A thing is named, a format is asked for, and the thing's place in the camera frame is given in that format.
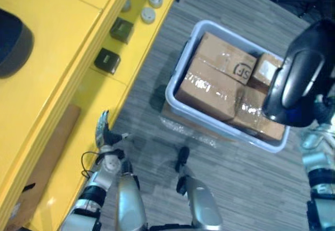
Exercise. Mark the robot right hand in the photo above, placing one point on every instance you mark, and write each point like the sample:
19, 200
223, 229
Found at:
324, 109

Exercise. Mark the black plastic housing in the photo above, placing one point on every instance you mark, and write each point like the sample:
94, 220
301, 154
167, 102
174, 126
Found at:
301, 76
13, 45

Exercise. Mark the yellow metal shelf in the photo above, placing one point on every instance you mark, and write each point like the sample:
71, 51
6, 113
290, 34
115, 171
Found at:
52, 89

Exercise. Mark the small cardboard box white label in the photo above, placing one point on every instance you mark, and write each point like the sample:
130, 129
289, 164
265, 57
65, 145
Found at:
265, 68

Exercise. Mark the grey plastic bin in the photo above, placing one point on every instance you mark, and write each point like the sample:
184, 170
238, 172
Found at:
180, 58

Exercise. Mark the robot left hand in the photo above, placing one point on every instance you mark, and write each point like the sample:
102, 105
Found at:
102, 134

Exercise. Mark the robot left leg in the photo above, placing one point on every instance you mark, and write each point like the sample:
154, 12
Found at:
129, 202

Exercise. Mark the small black clip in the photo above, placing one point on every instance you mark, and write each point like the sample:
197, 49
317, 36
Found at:
28, 187

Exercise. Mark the cardboard box with SF print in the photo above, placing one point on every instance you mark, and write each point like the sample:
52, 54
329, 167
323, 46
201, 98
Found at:
222, 50

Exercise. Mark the brown cardboard strip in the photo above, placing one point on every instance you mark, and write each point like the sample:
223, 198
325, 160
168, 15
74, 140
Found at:
49, 149

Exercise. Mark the small black box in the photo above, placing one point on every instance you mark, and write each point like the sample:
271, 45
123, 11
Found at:
121, 30
106, 60

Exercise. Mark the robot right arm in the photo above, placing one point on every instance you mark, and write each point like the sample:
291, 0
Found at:
318, 157

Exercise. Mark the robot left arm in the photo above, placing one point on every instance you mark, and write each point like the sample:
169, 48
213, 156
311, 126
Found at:
100, 178

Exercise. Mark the large taped cardboard box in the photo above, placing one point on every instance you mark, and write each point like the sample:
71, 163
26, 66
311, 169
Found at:
206, 92

